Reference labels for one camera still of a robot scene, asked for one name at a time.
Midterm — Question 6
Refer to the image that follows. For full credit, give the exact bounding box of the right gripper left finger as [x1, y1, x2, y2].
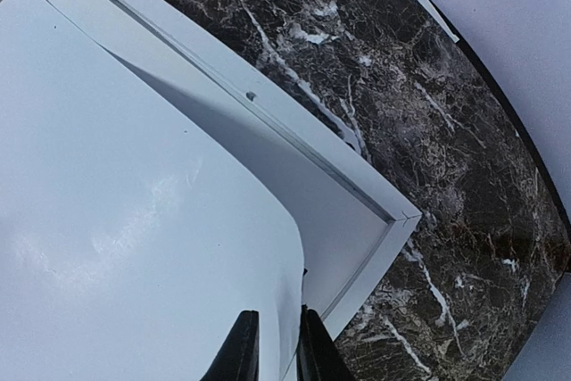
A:
[201, 311, 260, 381]

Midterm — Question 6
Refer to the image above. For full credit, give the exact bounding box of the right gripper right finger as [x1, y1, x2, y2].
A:
[296, 305, 356, 381]

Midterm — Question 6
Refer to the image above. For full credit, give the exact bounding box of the white picture frame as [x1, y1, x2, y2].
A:
[0, 0, 423, 340]

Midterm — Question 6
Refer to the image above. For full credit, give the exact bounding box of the dark landscape photo print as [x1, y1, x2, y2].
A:
[1, 0, 303, 380]

